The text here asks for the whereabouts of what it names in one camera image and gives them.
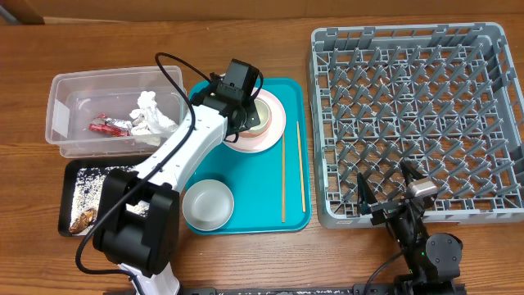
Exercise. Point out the small pink saucer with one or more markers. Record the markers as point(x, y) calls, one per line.
point(258, 134)

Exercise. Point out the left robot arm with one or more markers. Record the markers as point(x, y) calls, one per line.
point(142, 256)

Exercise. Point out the white napkin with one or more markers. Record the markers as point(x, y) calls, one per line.
point(149, 120)

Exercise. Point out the clear plastic storage bin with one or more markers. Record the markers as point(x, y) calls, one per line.
point(77, 98)

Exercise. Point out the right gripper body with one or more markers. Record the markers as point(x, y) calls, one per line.
point(391, 206)

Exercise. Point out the grey dishwasher rack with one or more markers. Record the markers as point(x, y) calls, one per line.
point(445, 98)

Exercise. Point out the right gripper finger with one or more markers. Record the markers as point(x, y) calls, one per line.
point(366, 197)
point(409, 173)

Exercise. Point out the spilled rice and food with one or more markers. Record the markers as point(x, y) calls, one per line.
point(86, 196)

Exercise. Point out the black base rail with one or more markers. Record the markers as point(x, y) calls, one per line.
point(356, 289)

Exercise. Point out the grey metal bowl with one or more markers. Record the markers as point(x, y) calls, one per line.
point(208, 205)

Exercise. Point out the black plastic tray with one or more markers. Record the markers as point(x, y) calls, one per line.
point(67, 192)

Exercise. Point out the red foil snack wrapper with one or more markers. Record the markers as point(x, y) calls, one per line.
point(107, 125)

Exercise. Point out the left wooden chopstick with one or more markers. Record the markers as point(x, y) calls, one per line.
point(283, 219)

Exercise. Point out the right wooden chopstick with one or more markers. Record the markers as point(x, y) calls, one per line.
point(302, 185)

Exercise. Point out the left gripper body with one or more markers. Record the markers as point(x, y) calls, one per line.
point(251, 116)

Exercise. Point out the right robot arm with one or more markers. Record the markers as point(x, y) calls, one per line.
point(433, 259)

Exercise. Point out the teal serving tray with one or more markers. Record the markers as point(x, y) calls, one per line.
point(255, 179)

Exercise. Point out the large pink plate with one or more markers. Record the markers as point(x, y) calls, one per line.
point(272, 131)

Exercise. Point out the wooden chopstick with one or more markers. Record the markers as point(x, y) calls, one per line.
point(302, 185)
point(283, 219)

